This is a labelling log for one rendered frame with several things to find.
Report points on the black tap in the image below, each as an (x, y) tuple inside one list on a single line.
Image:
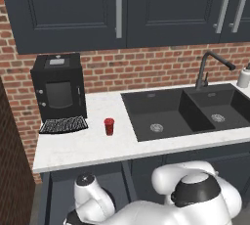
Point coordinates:
[(201, 72)]

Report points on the dark drawer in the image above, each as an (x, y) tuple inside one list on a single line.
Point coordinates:
[(104, 176)]

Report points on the white soap dispenser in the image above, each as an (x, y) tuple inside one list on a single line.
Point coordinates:
[(243, 78)]

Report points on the red cup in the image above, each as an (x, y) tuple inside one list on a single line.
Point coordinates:
[(109, 127)]

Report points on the dark lower cabinet door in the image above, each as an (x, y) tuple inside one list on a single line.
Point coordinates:
[(146, 176), (228, 160)]

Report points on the wide dark cupboard door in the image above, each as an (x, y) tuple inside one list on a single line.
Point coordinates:
[(65, 10)]

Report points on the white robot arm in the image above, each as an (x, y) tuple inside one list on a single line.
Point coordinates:
[(169, 214)]

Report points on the black double sink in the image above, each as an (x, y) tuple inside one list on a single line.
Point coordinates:
[(169, 114)]

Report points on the black coffee machine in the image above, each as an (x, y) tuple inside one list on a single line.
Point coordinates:
[(60, 95)]

